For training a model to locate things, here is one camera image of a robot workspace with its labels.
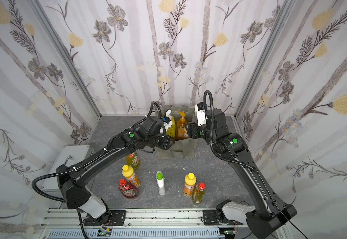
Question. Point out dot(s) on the green bottle red cap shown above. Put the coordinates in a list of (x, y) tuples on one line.
[(198, 193), (133, 161)]

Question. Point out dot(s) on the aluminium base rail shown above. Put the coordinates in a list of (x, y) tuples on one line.
[(190, 223)]

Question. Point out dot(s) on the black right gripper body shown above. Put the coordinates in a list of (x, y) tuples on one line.
[(190, 131)]

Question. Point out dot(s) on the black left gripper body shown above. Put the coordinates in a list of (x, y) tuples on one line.
[(167, 142)]

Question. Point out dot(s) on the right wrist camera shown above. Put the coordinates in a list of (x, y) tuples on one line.
[(200, 110)]

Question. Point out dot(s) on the large orange pump soap bottle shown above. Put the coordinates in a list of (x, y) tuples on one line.
[(181, 132)]

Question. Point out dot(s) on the orange bottle yellow cap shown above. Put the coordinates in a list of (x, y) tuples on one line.
[(189, 184), (129, 173)]

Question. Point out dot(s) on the white bottle green cap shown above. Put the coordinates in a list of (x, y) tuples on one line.
[(160, 183)]

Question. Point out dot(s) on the green bottle red cap rear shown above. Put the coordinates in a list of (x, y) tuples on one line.
[(133, 161)]

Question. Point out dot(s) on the red soap bottle red cap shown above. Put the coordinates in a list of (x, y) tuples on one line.
[(127, 189)]

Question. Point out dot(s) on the green bottle red cap front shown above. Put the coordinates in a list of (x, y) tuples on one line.
[(198, 193)]

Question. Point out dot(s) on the green fabric shopping bag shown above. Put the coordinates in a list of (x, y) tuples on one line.
[(181, 149)]

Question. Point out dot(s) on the large yellow pump soap bottle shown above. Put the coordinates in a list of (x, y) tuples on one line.
[(172, 130)]

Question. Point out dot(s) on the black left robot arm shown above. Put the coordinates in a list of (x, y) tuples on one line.
[(72, 180)]

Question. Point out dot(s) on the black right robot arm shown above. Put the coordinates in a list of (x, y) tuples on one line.
[(270, 211)]

